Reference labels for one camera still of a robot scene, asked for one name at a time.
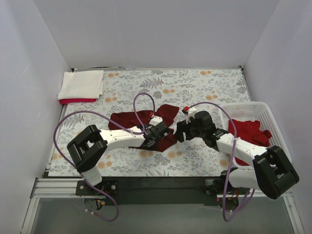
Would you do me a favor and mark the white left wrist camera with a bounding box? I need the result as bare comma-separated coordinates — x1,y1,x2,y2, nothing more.
149,112,163,126

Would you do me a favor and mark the floral patterned table mat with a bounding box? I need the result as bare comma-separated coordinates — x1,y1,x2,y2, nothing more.
48,69,250,176

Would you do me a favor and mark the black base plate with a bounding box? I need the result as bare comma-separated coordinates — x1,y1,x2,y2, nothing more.
75,180,119,196
203,179,225,195

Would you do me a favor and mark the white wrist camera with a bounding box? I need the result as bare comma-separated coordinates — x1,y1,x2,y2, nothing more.
149,112,163,126
182,106,197,123

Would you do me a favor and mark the bright red t-shirt in basket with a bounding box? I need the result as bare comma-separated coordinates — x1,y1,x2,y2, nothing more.
228,118,273,169

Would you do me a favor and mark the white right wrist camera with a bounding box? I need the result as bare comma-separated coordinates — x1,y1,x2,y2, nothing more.
182,106,197,123

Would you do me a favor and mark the folded cream t-shirt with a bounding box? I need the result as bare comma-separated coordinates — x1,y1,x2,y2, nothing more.
58,70,104,100

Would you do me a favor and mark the aluminium frame rail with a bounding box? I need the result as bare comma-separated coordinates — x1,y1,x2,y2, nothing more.
20,177,83,234

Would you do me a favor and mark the white plastic laundry basket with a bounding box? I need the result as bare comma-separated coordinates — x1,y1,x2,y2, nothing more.
222,101,292,161

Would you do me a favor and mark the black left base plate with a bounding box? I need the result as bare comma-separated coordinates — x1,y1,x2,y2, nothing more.
75,180,119,196

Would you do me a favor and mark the folded pink-red t-shirt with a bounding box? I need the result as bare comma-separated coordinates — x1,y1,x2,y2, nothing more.
59,98,97,105

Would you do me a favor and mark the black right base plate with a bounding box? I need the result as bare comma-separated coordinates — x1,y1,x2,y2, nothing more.
203,179,225,195

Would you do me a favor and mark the dark red t-shirt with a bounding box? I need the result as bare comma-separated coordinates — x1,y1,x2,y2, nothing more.
108,104,180,153

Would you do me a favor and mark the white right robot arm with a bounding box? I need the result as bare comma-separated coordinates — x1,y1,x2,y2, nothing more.
175,108,299,199

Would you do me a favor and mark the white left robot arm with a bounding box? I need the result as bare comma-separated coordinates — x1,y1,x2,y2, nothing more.
67,121,172,195

